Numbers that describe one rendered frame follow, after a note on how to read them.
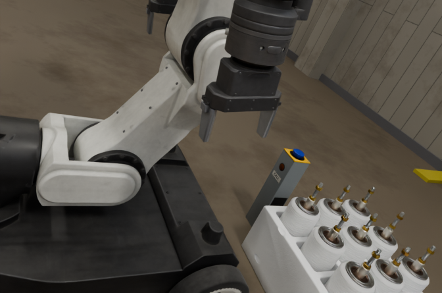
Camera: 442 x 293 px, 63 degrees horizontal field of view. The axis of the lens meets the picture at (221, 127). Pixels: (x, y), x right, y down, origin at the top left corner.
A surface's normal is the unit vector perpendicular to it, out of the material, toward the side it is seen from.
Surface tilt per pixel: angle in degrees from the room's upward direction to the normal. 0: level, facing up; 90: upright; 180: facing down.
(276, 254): 90
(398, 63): 90
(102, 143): 46
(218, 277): 12
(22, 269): 0
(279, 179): 90
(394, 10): 90
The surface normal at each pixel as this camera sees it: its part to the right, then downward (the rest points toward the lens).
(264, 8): -0.01, -0.30
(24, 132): 0.48, -0.60
